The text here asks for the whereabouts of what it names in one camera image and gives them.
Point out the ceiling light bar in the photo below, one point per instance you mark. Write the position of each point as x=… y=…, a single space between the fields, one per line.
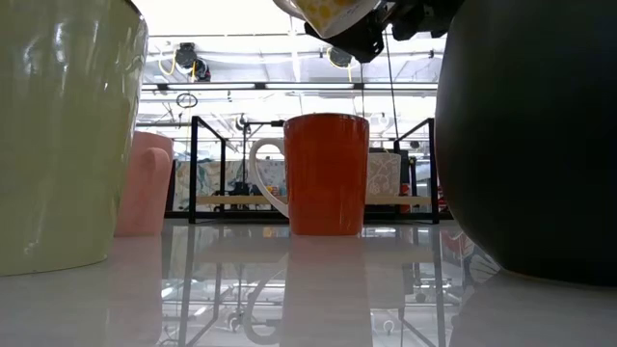
x=289 y=87

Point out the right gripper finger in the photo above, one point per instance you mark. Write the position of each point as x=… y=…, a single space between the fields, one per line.
x=356 y=43

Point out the yellow patterned mug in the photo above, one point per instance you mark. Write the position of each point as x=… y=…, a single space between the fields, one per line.
x=332 y=17

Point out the marbled blue white panel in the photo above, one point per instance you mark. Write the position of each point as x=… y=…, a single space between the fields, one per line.
x=207 y=180

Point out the pale green mug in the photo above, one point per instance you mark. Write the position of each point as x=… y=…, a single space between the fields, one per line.
x=58 y=144

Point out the pink mug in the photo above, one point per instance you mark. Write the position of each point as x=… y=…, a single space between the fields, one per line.
x=142 y=193

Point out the all black mug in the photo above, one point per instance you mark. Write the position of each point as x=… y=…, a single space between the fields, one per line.
x=530 y=144

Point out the red mug white interior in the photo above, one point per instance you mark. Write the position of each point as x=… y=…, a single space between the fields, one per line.
x=328 y=173

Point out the wooden shelf black frame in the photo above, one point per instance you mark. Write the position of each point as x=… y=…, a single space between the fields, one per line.
x=231 y=200

